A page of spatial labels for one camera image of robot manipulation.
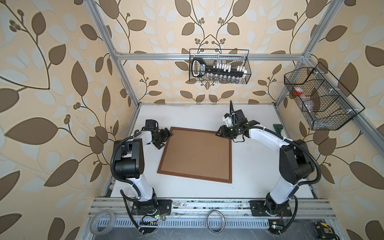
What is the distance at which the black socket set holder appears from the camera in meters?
0.84

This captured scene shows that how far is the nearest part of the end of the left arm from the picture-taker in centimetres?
80

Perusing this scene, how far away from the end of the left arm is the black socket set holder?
1.26 feet
